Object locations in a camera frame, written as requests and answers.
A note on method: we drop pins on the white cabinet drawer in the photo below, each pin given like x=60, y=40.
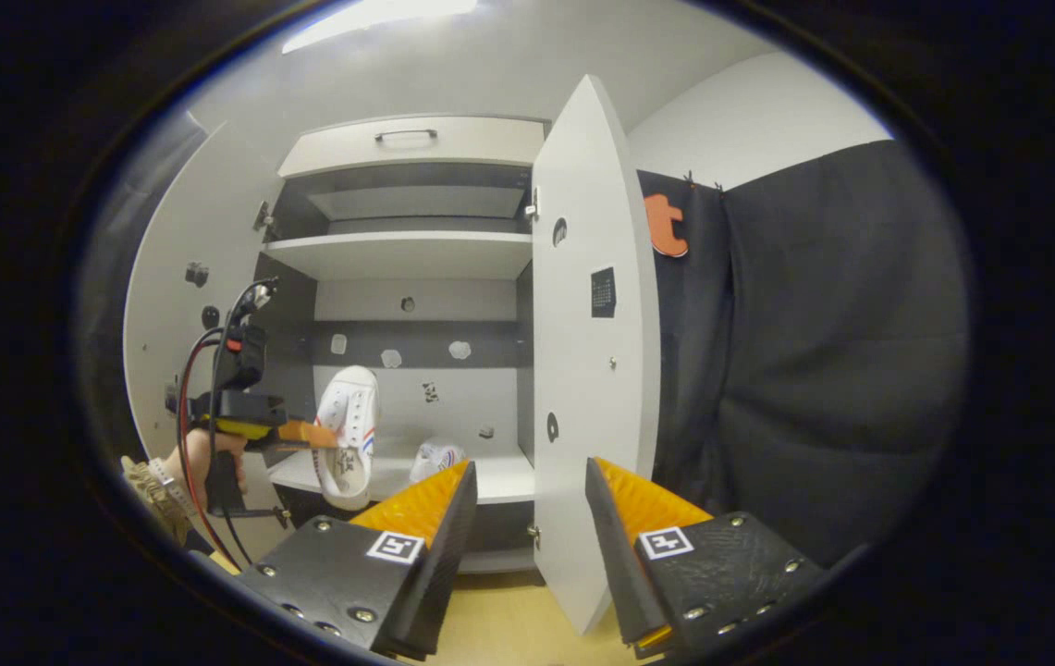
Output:
x=490, y=148

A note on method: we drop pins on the white cabinet door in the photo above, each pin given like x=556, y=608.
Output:
x=592, y=388
x=176, y=351

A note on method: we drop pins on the white shoe cabinet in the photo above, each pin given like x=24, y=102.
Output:
x=416, y=342

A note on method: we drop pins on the white cabinet shelf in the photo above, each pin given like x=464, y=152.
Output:
x=398, y=254
x=499, y=476

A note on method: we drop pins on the ceiling light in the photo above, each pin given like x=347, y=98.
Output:
x=370, y=18

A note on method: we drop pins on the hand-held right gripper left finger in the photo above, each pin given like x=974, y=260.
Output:
x=439, y=555

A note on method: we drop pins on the white striped shoe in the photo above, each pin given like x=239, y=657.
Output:
x=435, y=458
x=351, y=398

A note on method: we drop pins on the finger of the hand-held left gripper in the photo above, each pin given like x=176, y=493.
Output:
x=300, y=435

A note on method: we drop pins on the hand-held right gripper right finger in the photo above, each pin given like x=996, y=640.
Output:
x=619, y=555

